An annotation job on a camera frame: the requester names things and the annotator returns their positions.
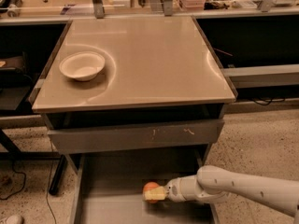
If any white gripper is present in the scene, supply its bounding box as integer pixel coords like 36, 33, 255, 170
143, 178, 186, 203

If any orange fruit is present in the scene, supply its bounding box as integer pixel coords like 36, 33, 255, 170
143, 182, 160, 203

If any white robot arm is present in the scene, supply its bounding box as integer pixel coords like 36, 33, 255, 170
143, 165, 299, 224

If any open grey middle drawer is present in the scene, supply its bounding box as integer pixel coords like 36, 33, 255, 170
69, 147, 219, 224

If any grey top drawer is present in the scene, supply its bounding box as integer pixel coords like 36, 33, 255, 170
48, 119, 224, 154

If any grey drawer cabinet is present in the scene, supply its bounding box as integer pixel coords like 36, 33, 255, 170
28, 15, 239, 173

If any black table leg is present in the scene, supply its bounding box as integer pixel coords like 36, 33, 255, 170
48, 155, 66, 196

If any white shoe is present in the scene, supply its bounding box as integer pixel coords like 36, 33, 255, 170
0, 215, 23, 224

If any white paper bowl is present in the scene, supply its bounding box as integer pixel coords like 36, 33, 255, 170
59, 51, 106, 81

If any black tool on bench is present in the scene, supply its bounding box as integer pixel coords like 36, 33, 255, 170
0, 0, 22, 17

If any black floor cable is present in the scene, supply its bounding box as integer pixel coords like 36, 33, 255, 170
0, 140, 59, 224

